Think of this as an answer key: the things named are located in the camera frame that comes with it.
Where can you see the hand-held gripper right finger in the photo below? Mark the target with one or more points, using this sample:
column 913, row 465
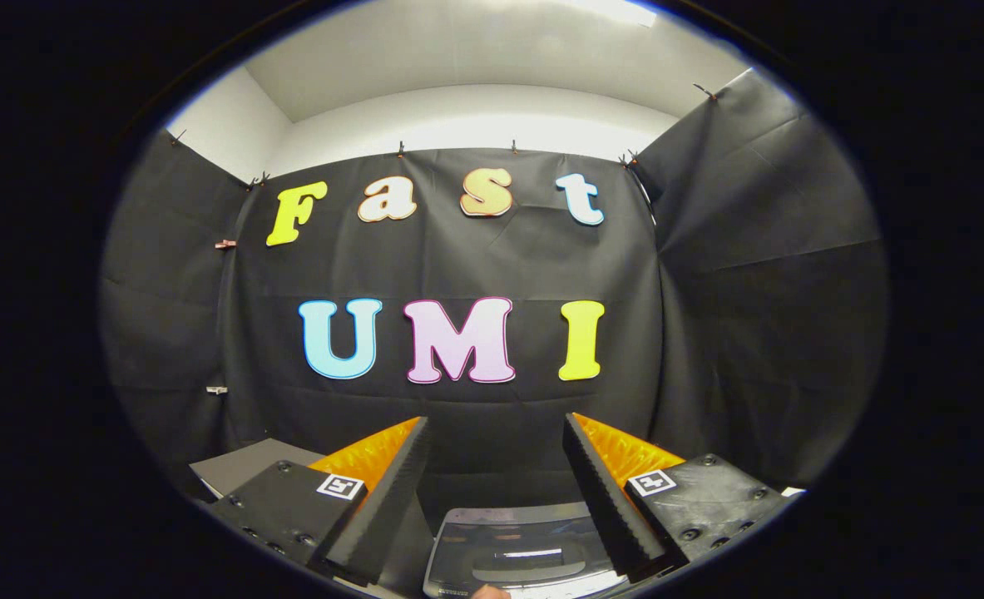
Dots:
column 600, row 491

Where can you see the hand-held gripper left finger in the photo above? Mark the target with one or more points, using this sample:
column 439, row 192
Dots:
column 392, row 491

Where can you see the grey washing machine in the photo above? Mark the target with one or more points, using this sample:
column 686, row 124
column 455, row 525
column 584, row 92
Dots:
column 500, row 491

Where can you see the grey table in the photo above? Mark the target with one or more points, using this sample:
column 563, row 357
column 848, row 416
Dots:
column 242, row 466

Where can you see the black backdrop cloth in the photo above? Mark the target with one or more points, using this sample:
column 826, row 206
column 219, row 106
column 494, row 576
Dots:
column 492, row 266

